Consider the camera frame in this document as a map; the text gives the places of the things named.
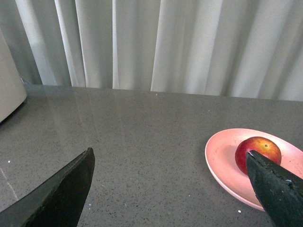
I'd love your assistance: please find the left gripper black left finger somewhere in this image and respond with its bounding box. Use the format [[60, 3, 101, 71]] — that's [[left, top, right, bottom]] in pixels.
[[0, 148, 95, 227]]

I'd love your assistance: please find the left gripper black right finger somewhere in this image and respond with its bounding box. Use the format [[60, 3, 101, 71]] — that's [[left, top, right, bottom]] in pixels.
[[246, 150, 303, 227]]

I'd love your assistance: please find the red apple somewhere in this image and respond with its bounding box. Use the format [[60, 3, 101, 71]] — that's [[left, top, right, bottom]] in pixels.
[[234, 136, 282, 175]]

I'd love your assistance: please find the pink plate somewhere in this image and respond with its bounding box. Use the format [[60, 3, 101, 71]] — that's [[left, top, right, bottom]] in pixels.
[[205, 128, 303, 211]]

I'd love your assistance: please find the white rounded appliance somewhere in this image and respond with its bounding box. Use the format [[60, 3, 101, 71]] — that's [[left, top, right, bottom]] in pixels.
[[0, 33, 27, 121]]

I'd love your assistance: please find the white curtain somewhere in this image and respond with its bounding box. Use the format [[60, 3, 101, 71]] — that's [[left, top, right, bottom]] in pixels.
[[0, 0, 303, 101]]

